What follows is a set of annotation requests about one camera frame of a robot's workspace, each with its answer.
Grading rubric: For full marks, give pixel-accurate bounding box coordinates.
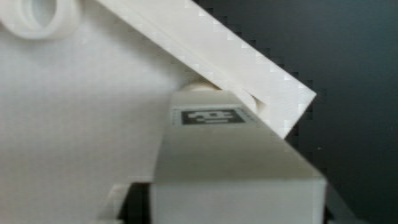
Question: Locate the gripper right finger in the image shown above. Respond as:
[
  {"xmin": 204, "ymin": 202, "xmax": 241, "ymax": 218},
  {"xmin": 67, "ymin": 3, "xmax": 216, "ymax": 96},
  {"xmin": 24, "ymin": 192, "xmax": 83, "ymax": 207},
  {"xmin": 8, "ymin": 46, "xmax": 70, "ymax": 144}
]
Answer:
[{"xmin": 325, "ymin": 186, "xmax": 362, "ymax": 224}]

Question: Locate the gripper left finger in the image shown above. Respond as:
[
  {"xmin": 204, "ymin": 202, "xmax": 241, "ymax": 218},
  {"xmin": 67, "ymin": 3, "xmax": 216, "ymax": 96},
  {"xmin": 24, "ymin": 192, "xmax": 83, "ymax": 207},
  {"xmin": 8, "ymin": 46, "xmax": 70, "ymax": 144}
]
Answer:
[{"xmin": 102, "ymin": 182, "xmax": 150, "ymax": 224}]

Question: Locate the white desk leg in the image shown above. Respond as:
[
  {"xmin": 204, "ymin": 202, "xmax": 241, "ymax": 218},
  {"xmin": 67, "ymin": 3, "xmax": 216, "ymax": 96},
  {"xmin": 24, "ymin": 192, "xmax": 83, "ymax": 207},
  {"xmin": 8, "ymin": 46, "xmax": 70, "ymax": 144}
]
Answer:
[{"xmin": 149, "ymin": 84, "xmax": 326, "ymax": 224}]

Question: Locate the white desk top tray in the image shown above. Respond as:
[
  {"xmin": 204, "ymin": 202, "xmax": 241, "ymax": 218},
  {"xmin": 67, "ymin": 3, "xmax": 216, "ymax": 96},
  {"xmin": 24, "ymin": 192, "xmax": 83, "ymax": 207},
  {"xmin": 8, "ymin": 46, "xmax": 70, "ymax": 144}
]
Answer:
[{"xmin": 0, "ymin": 0, "xmax": 317, "ymax": 224}]

